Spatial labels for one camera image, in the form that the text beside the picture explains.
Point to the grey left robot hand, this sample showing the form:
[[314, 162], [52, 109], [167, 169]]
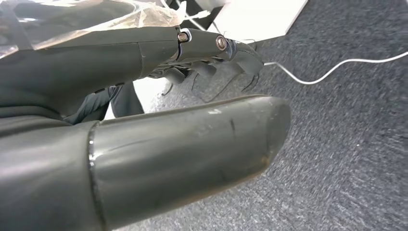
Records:
[[165, 153]]

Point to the dark grey upright leg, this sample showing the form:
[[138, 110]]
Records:
[[127, 98]]

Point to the clear plastic film wrap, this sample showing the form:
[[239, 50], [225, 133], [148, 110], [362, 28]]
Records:
[[153, 14]]

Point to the black frame bar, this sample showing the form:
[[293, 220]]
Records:
[[199, 20]]

